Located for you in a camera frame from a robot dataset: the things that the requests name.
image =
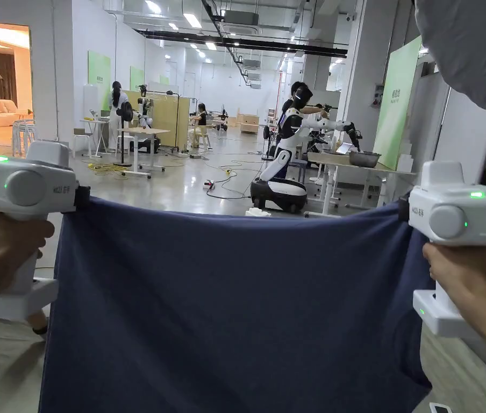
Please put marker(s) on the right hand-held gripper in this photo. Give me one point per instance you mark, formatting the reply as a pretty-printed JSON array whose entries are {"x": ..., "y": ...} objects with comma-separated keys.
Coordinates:
[{"x": 453, "y": 215}]

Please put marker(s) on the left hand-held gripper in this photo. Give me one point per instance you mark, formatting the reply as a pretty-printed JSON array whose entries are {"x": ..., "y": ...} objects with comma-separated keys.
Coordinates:
[{"x": 32, "y": 189}]

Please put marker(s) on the dark blue shirt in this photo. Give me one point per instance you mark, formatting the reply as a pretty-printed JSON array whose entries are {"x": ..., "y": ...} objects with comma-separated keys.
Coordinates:
[{"x": 234, "y": 309}]

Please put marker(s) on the person's right hand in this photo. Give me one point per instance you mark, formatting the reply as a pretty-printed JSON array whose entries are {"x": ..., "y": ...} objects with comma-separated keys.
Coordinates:
[{"x": 466, "y": 275}]

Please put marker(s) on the person's left hand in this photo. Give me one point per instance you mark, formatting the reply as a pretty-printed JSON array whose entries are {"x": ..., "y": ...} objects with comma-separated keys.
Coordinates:
[{"x": 6, "y": 249}]

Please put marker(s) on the stack of white stools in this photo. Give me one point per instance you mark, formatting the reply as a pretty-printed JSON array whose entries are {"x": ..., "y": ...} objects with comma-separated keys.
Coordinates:
[{"x": 23, "y": 129}]

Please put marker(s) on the cream sofa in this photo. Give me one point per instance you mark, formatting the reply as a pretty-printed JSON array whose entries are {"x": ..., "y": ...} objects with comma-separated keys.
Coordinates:
[{"x": 2, "y": 109}]

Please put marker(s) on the black standing fan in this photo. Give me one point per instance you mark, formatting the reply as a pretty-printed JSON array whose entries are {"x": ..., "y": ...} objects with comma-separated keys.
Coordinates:
[{"x": 123, "y": 112}]

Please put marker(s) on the wooden desk with white legs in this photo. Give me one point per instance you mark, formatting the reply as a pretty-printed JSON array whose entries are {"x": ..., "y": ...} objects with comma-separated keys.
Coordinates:
[{"x": 144, "y": 131}]

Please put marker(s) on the white humanoid robot on wheels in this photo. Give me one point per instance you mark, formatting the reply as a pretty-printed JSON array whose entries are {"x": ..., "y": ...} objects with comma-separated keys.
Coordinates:
[{"x": 288, "y": 124}]

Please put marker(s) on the small white phone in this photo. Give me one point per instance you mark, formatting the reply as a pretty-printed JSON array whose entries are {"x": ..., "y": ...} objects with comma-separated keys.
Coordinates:
[{"x": 441, "y": 408}]

